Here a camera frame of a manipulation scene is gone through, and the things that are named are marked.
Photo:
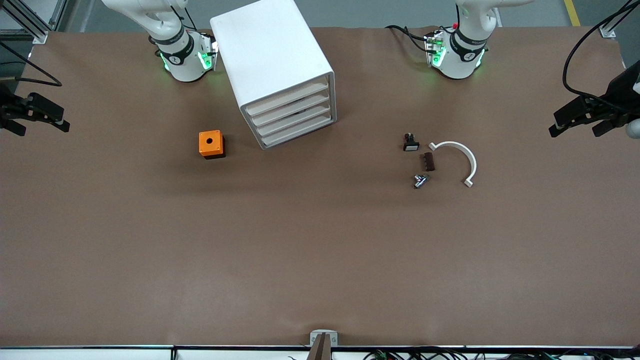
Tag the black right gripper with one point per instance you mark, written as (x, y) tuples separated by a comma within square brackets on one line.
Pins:
[(6, 107)]

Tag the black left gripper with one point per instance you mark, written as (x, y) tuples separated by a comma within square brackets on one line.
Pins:
[(618, 100)]

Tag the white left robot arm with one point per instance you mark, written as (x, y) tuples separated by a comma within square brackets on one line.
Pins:
[(457, 55)]

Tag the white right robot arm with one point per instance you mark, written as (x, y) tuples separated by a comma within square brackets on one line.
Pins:
[(180, 55)]

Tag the small brown block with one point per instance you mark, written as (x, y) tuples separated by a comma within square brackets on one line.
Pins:
[(427, 162)]

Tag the orange box with hole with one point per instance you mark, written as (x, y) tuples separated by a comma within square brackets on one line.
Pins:
[(204, 145)]

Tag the small silver metal fitting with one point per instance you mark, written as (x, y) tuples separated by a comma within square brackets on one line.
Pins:
[(420, 181)]

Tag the aluminium frame profile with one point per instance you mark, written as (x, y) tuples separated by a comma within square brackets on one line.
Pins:
[(607, 31), (40, 36)]

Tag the white curved plastic bracket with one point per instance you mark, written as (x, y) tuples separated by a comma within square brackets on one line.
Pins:
[(470, 160)]

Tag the black white switch module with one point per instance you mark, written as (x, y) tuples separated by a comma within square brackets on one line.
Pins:
[(411, 145)]

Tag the grey table edge bracket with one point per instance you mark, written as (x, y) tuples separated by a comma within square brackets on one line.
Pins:
[(316, 335)]

